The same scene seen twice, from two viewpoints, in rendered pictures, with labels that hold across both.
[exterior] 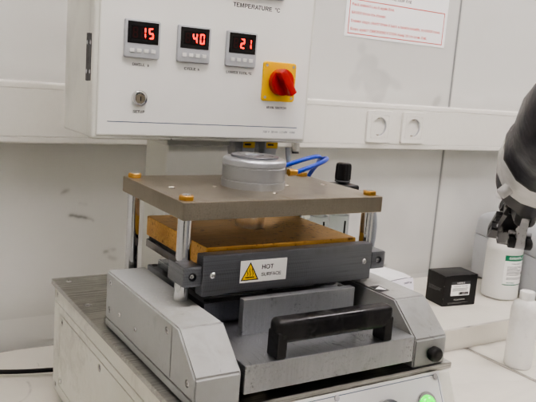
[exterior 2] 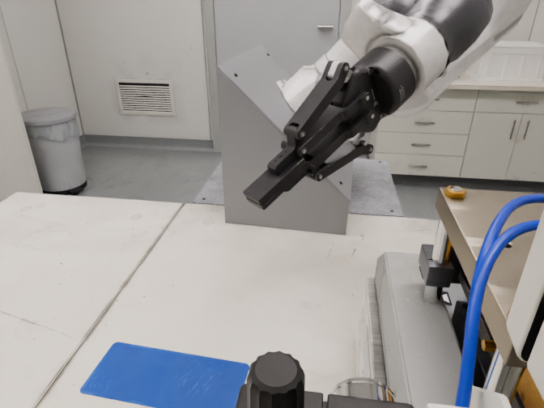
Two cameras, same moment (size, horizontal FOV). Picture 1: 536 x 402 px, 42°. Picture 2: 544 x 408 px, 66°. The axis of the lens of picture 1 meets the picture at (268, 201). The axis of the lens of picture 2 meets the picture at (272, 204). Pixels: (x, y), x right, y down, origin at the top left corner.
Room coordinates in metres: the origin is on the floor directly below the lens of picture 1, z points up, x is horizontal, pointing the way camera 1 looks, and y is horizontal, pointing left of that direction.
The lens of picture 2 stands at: (1.19, -0.04, 1.26)
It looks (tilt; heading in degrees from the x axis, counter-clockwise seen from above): 27 degrees down; 221
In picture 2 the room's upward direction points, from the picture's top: straight up
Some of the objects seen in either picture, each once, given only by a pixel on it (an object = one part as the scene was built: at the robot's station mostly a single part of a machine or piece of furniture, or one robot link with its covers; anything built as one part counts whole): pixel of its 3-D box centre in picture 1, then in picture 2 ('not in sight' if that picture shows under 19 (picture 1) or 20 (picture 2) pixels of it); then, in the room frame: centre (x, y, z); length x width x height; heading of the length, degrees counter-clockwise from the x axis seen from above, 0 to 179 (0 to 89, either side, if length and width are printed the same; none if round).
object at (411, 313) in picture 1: (366, 305); (411, 324); (0.86, -0.14, 0.97); 0.26 x 0.05 x 0.07; 32
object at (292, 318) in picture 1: (333, 328); not in sight; (0.69, -0.08, 0.99); 0.15 x 0.02 x 0.04; 122
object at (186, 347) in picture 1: (165, 329); not in sight; (0.72, 0.10, 0.97); 0.25 x 0.05 x 0.07; 32
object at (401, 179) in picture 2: not in sight; (448, 167); (-1.95, -0.95, 0.05); 1.19 x 0.49 x 0.10; 123
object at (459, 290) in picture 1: (451, 285); not in sight; (1.46, -0.41, 0.83); 0.09 x 0.06 x 0.07; 115
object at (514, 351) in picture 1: (522, 329); not in sight; (1.23, -0.49, 0.82); 0.05 x 0.05 x 0.14
